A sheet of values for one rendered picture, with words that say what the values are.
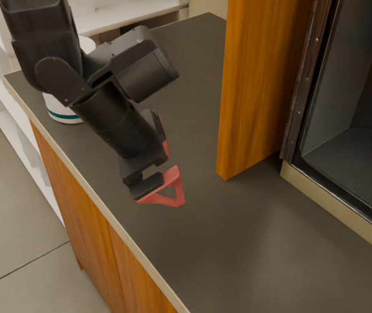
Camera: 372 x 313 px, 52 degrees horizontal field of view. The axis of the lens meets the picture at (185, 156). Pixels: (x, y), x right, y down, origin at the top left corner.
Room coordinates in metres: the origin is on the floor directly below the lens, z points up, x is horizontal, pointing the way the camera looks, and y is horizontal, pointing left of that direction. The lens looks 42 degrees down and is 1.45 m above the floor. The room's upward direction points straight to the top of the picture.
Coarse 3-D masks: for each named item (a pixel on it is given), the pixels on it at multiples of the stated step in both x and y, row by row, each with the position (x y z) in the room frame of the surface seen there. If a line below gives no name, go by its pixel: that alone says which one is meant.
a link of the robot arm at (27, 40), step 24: (0, 0) 0.34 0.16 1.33; (24, 0) 0.34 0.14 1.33; (48, 0) 0.35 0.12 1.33; (24, 24) 0.34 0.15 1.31; (48, 24) 0.34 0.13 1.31; (72, 24) 0.40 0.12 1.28; (24, 48) 0.34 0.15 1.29; (48, 48) 0.34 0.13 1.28; (72, 48) 0.35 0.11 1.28; (24, 72) 0.34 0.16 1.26
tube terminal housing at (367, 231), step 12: (288, 168) 0.50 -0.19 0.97; (288, 180) 0.50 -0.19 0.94; (300, 180) 0.48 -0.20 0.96; (312, 192) 0.46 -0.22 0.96; (324, 192) 0.44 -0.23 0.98; (324, 204) 0.43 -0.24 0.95; (336, 204) 0.42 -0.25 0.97; (336, 216) 0.41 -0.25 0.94; (348, 216) 0.40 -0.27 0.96; (360, 228) 0.38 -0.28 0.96
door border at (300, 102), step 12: (324, 0) 0.50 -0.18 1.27; (312, 12) 0.50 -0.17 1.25; (324, 12) 0.49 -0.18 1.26; (312, 24) 0.50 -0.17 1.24; (324, 24) 0.49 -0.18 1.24; (312, 36) 0.50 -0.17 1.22; (312, 48) 0.50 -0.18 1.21; (312, 60) 0.49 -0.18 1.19; (312, 72) 0.49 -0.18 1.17; (300, 84) 0.50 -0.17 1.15; (300, 96) 0.50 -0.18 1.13; (300, 108) 0.49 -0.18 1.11; (288, 120) 0.50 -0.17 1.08; (300, 120) 0.49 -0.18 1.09; (288, 144) 0.50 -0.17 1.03; (288, 156) 0.49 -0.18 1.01
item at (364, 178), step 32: (352, 0) 0.47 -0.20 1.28; (352, 32) 0.46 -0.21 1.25; (320, 64) 0.48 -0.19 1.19; (352, 64) 0.45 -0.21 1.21; (320, 96) 0.47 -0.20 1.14; (352, 96) 0.44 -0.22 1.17; (320, 128) 0.46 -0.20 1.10; (352, 128) 0.42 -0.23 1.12; (320, 160) 0.45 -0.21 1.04; (352, 160) 0.41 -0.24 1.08; (352, 192) 0.40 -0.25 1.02
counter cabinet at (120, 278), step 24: (48, 144) 0.78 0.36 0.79; (48, 168) 0.86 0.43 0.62; (72, 192) 0.70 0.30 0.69; (72, 216) 0.77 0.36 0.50; (96, 216) 0.58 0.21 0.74; (72, 240) 0.87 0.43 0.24; (96, 240) 0.62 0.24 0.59; (120, 240) 0.48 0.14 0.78; (96, 264) 0.67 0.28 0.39; (120, 264) 0.50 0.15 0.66; (96, 288) 0.75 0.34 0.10; (120, 288) 0.53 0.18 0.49; (144, 288) 0.42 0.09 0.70; (120, 312) 0.57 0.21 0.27; (144, 312) 0.43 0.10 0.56; (168, 312) 0.34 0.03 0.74
